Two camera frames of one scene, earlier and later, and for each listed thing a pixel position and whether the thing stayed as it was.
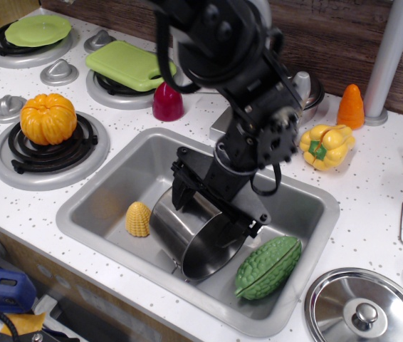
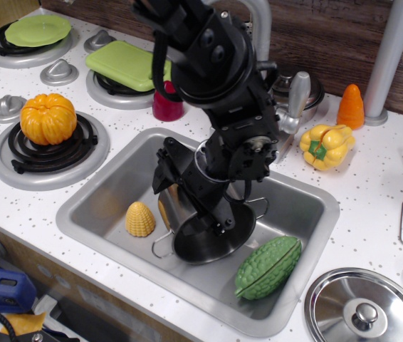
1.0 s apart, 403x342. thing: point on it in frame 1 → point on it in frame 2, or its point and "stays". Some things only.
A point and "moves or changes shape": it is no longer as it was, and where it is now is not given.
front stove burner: x=22 y=164 stays
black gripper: x=223 y=187 → x=201 y=177
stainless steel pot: x=187 y=236 moves or changes shape
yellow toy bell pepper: x=325 y=147 stays
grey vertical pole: x=395 y=33 stays
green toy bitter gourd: x=267 y=266 stays
